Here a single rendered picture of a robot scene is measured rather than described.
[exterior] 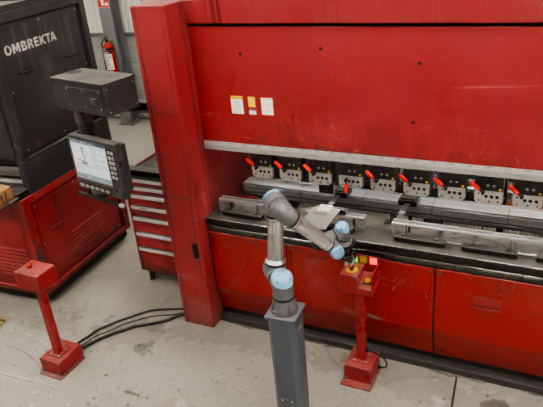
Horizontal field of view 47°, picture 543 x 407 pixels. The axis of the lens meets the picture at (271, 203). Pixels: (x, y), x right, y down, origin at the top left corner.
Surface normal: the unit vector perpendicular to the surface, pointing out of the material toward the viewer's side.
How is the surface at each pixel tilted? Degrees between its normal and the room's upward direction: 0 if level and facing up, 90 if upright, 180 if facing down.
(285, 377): 90
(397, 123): 90
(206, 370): 0
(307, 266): 90
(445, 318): 90
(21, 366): 0
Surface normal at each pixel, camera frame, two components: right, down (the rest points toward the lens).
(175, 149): -0.43, 0.43
